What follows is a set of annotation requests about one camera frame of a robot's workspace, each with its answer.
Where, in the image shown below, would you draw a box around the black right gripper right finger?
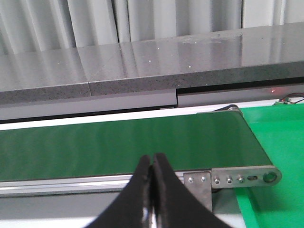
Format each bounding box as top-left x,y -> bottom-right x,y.
152,153 -> 229,228

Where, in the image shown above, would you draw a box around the steel conveyor end bracket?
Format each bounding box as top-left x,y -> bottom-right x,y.
211,165 -> 282,189

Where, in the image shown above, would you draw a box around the aluminium conveyor side rail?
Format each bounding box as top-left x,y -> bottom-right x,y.
0,174 -> 186,198

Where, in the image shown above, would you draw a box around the small green circuit board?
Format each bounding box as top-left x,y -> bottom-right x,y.
274,101 -> 293,105

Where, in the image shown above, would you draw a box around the green conveyor belt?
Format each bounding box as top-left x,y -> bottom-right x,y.
0,111 -> 271,181

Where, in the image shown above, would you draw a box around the red black wires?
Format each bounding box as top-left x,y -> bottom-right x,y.
279,92 -> 304,105

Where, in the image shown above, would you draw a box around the grey curtain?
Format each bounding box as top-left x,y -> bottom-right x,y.
0,0 -> 304,55

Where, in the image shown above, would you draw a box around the grey cabinet front panel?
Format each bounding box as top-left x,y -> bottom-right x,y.
0,83 -> 304,122

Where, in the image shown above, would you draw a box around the green plastic tray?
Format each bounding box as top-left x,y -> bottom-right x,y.
236,104 -> 304,228

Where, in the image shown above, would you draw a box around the dark grey stone countertop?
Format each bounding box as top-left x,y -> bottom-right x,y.
0,22 -> 304,105

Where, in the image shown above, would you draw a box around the steel conveyor support leg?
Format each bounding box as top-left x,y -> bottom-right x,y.
183,171 -> 213,212

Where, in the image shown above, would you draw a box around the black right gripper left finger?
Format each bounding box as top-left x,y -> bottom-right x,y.
87,155 -> 152,228

